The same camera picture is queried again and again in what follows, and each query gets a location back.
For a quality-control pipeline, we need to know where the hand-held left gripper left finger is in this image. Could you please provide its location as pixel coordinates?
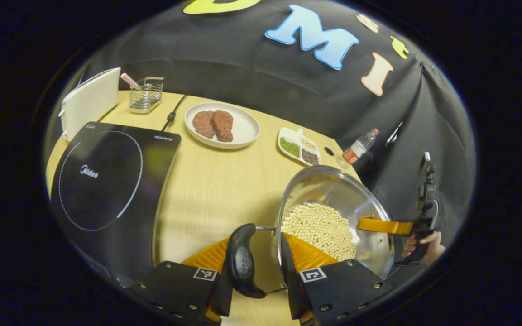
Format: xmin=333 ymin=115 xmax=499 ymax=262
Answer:
xmin=127 ymin=238 xmax=234 ymax=324

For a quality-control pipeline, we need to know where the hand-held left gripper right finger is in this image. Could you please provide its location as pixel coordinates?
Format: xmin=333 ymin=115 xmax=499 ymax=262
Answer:
xmin=280 ymin=232 xmax=397 ymax=326

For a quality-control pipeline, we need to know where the pile of yellow soybeans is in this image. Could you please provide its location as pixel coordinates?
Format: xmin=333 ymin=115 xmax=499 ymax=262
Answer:
xmin=281 ymin=202 xmax=358 ymax=262

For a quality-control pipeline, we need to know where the steel pot with black handles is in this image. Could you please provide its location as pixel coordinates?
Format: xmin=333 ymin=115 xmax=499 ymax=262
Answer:
xmin=226 ymin=165 xmax=396 ymax=299

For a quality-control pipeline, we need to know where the black induction cooktop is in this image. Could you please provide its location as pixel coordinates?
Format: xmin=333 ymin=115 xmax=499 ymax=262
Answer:
xmin=50 ymin=121 xmax=182 ymax=286

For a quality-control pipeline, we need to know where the clear water bottle red label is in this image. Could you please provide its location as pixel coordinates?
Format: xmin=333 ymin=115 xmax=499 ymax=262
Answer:
xmin=337 ymin=128 xmax=380 ymax=169

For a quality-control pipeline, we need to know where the heap of green mung beans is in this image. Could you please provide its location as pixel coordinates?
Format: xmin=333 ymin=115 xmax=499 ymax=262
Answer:
xmin=280 ymin=137 xmax=301 ymax=158

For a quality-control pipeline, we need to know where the white divided dish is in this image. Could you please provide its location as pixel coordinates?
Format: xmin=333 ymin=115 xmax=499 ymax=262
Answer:
xmin=278 ymin=127 xmax=321 ymax=167

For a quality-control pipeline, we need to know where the white round plate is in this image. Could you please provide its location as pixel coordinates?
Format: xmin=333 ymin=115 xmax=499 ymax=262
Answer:
xmin=184 ymin=102 xmax=261 ymax=149

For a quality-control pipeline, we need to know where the brown meat patty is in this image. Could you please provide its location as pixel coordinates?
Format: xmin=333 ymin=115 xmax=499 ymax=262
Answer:
xmin=192 ymin=110 xmax=216 ymax=139
xmin=211 ymin=110 xmax=235 ymax=142

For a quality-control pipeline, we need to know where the white toaster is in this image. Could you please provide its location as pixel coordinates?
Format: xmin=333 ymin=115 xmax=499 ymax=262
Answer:
xmin=58 ymin=67 xmax=121 ymax=142

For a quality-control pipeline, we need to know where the black power cable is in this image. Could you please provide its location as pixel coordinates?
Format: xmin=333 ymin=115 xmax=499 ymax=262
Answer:
xmin=162 ymin=94 xmax=189 ymax=132

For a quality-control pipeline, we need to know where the small wire basket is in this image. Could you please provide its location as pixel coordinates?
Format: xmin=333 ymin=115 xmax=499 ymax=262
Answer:
xmin=129 ymin=76 xmax=165 ymax=114

